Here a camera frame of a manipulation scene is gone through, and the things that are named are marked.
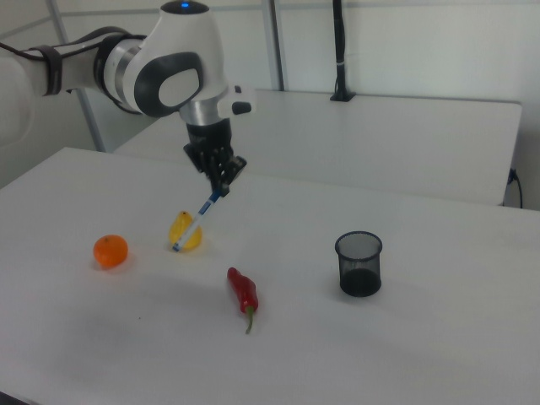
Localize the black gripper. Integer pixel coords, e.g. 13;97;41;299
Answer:
182;118;248;197

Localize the blue white marker pen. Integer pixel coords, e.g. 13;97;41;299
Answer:
171;190;224;253

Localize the black mesh pen cup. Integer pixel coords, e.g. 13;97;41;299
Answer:
334;230;384;298

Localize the yellow pear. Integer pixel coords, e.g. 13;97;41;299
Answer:
168;210;204;252

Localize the red chili pepper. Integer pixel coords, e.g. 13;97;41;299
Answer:
226;266;259;336

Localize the orange mandarin fruit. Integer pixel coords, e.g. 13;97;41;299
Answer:
92;234;129;270

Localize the white side table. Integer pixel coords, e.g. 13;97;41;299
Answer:
112;87;524;208

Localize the black pole stand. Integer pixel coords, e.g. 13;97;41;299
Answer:
329;0;358;103

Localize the white metal frame post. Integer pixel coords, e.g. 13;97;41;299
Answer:
262;0;289;92

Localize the black strap on arm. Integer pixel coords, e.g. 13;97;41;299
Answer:
23;45;65;96

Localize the black cable at table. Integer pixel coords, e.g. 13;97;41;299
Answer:
507;167;525;209

